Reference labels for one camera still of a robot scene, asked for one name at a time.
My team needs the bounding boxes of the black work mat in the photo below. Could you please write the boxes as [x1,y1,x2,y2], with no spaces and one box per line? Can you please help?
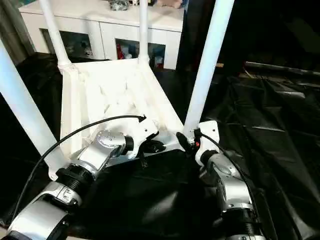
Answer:
[0,51,320,240]

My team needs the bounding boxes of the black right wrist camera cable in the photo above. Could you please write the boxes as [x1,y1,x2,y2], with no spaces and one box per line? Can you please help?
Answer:
[198,132,266,226]

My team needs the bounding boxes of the white glass-door cabinet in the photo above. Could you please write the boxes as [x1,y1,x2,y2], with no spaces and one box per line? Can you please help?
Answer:
[18,0,186,70]

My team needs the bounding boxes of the beige plush toy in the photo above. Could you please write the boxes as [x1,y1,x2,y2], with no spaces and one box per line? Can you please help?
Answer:
[157,0,185,10]

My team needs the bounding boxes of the black backdrop cloth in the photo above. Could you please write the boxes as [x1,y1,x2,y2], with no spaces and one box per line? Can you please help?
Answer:
[177,0,320,74]

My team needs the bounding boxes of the grey patterned ornament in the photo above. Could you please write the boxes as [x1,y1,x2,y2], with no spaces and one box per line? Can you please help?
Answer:
[108,0,130,12]

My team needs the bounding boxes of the white plastic table top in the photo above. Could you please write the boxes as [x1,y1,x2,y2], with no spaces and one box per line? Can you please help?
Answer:
[48,58,191,181]

